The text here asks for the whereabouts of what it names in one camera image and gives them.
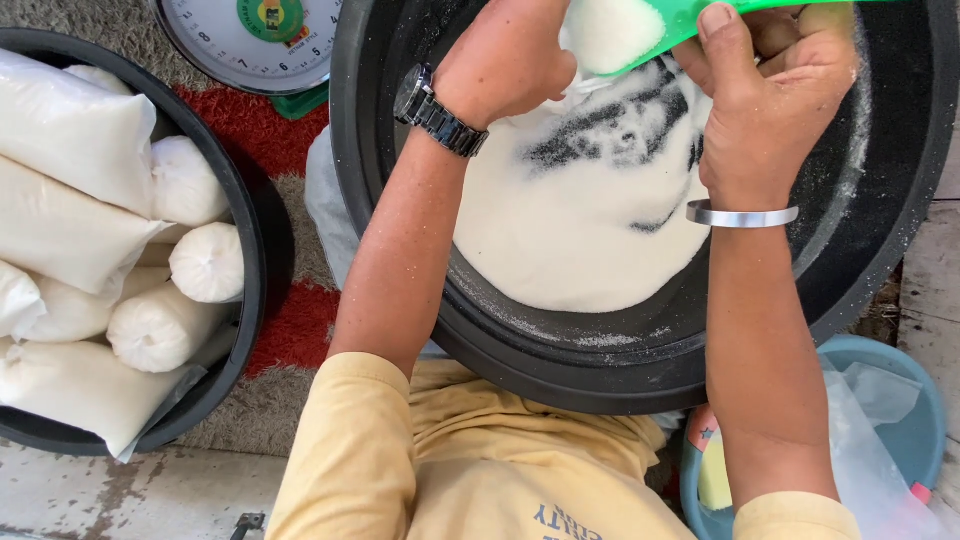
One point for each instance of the green plastic scoop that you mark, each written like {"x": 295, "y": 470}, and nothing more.
{"x": 675, "y": 19}

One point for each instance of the blue plastic basin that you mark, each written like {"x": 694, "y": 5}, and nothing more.
{"x": 915, "y": 442}

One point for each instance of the pile of filled sugar bags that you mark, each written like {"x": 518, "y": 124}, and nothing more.
{"x": 75, "y": 225}

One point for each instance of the large black plastic basin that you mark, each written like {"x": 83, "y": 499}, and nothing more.
{"x": 847, "y": 247}

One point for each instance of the white dial weighing scale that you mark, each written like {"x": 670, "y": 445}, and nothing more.
{"x": 225, "y": 45}

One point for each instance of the red and grey shaggy rug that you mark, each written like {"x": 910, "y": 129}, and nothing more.
{"x": 292, "y": 330}

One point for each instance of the person's left hand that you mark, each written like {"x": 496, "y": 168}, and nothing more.
{"x": 502, "y": 60}

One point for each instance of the yellow sponge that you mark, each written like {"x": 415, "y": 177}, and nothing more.
{"x": 714, "y": 476}

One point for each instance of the white sugar scoop load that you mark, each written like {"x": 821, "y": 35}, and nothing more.
{"x": 611, "y": 34}

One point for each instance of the person's right hand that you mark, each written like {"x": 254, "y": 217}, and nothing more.
{"x": 757, "y": 127}

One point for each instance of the bundle of clear plastic bags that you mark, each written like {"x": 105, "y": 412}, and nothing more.
{"x": 862, "y": 457}

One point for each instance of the loose white sugar heap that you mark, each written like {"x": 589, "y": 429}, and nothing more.
{"x": 577, "y": 232}

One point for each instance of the yellow t-shirt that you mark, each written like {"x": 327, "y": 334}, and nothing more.
{"x": 465, "y": 465}

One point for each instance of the grey trousers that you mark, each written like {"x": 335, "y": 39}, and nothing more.
{"x": 330, "y": 202}

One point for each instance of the small black plastic basin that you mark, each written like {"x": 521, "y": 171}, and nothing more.
{"x": 251, "y": 225}

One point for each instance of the dark metal wristwatch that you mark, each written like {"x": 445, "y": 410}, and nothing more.
{"x": 435, "y": 112}

